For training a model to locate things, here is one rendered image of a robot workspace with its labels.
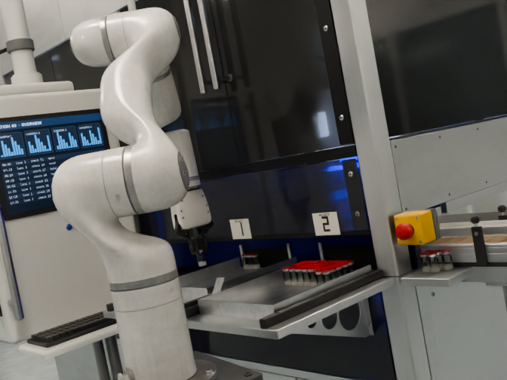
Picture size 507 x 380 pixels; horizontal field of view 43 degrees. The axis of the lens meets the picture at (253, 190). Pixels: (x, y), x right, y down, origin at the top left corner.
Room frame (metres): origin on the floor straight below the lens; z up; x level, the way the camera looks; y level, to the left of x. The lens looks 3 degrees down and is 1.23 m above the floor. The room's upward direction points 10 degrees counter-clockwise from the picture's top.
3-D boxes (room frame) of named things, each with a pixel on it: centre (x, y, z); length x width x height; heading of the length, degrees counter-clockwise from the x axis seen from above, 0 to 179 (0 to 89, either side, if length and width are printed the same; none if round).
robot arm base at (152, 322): (1.12, 0.22, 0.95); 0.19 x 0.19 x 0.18
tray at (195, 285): (1.85, 0.13, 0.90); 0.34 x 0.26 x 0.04; 132
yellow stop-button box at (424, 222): (1.49, -0.36, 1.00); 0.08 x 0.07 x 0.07; 132
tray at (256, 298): (1.53, -0.03, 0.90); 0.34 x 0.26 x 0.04; 132
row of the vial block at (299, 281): (1.59, -0.10, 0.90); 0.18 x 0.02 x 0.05; 42
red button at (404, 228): (1.46, -0.32, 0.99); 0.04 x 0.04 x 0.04; 42
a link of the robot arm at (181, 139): (1.74, 0.19, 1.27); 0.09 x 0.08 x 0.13; 89
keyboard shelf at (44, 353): (1.98, 0.56, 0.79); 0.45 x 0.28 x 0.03; 132
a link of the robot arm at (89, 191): (1.12, 0.25, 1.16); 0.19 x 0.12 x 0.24; 87
